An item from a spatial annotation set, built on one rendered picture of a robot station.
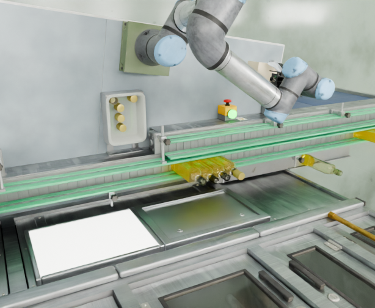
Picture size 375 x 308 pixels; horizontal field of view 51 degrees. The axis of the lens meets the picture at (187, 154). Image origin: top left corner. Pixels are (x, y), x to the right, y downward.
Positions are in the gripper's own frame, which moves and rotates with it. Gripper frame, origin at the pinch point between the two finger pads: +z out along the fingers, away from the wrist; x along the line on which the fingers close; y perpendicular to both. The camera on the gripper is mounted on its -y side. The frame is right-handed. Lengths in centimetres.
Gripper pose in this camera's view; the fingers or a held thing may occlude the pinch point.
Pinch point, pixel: (268, 77)
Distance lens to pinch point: 170.7
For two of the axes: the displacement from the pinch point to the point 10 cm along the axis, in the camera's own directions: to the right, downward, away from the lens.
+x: -1.2, 9.6, 2.5
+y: -8.8, 0.1, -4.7
